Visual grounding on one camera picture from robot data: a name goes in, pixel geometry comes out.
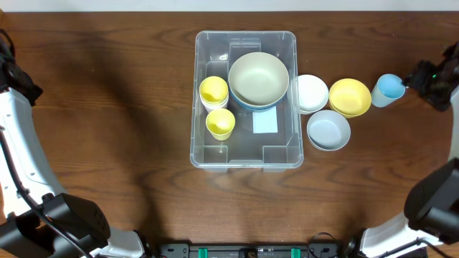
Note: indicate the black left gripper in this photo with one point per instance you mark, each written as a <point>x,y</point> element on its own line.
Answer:
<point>12,74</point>

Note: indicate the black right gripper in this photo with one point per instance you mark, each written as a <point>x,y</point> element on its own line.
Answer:
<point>419,77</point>

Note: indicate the dark blue bowl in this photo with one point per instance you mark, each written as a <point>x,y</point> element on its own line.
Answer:
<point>254,108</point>

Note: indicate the cream large bowl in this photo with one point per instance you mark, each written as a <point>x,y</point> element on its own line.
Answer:
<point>258,78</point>

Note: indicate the cream white cup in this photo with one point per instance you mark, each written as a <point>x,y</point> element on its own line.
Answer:
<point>222,104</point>

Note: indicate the yellow cup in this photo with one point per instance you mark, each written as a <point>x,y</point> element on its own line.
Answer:
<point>213,89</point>
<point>220,123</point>

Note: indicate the pink cup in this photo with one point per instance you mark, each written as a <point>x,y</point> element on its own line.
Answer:
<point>209,109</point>

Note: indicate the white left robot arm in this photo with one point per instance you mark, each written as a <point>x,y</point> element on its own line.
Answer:
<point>42,219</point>

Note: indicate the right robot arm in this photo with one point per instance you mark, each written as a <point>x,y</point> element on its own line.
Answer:
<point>430,216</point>

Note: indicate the light blue cup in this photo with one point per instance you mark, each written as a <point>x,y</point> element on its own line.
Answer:
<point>388,88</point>

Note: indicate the yellow small bowl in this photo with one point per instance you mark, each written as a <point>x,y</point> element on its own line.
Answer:
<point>349,97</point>

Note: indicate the grey small bowl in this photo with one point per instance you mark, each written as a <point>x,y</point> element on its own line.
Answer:
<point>328,130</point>

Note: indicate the white small bowl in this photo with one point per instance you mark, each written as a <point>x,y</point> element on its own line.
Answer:
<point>313,94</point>

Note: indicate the white label in bin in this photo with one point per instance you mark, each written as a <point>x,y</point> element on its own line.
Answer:
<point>265,122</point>

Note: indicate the clear plastic storage bin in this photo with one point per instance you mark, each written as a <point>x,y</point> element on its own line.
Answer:
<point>266,136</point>

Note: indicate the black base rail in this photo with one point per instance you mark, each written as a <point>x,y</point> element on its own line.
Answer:
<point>316,249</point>

